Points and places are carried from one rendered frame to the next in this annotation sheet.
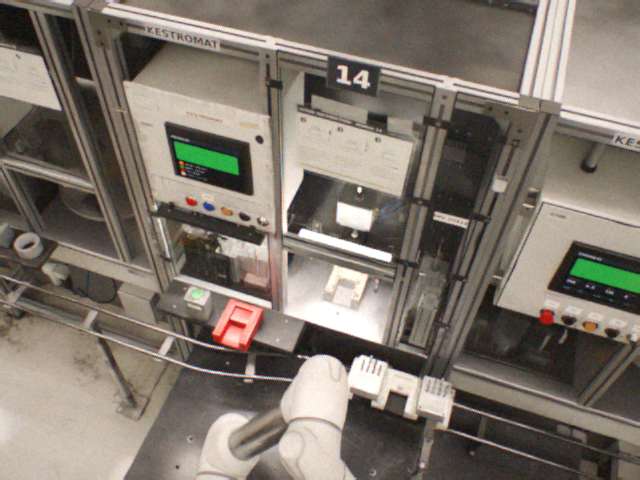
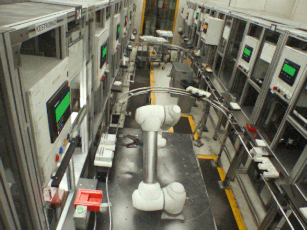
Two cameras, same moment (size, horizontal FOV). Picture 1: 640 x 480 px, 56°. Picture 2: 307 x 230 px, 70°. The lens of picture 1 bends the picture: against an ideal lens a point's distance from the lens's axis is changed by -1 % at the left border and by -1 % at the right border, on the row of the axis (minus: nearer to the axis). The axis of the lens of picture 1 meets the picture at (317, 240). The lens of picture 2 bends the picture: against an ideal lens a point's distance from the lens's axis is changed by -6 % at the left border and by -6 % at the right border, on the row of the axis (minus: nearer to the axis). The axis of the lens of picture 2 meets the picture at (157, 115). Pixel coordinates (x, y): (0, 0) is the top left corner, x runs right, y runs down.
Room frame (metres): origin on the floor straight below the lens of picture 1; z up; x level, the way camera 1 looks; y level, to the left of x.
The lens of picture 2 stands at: (1.19, 1.29, 2.17)
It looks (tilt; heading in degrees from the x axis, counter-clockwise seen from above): 29 degrees down; 246
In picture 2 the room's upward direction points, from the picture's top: 9 degrees clockwise
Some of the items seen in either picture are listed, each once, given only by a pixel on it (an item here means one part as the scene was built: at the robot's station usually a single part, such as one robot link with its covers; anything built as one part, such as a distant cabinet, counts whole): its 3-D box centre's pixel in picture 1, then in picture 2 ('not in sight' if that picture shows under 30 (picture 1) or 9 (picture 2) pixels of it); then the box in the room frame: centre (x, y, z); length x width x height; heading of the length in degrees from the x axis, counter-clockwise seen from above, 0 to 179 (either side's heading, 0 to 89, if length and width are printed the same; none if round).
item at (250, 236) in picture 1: (209, 222); (65, 157); (1.24, 0.34, 1.37); 0.36 x 0.04 x 0.04; 73
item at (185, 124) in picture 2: not in sight; (181, 127); (-0.69, -1.81, 0.01); 1.00 x 0.55 x 0.01; 73
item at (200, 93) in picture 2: not in sight; (198, 93); (-0.65, -1.48, 0.84); 0.37 x 0.14 x 0.10; 131
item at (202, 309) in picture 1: (200, 302); (79, 217); (1.19, 0.41, 0.97); 0.08 x 0.08 x 0.12; 73
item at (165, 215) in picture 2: not in sight; (171, 206); (0.50, 0.27, 0.71); 0.22 x 0.18 x 0.06; 73
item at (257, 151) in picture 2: not in sight; (260, 150); (-0.54, 0.03, 0.92); 0.13 x 0.10 x 0.09; 163
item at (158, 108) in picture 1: (221, 138); (32, 115); (1.37, 0.30, 1.60); 0.42 x 0.29 x 0.46; 73
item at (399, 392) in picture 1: (398, 396); (106, 153); (0.92, -0.30, 0.84); 0.36 x 0.14 x 0.10; 73
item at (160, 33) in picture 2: not in sight; (163, 44); (-1.95, -6.32, 0.48); 0.84 x 0.58 x 0.97; 81
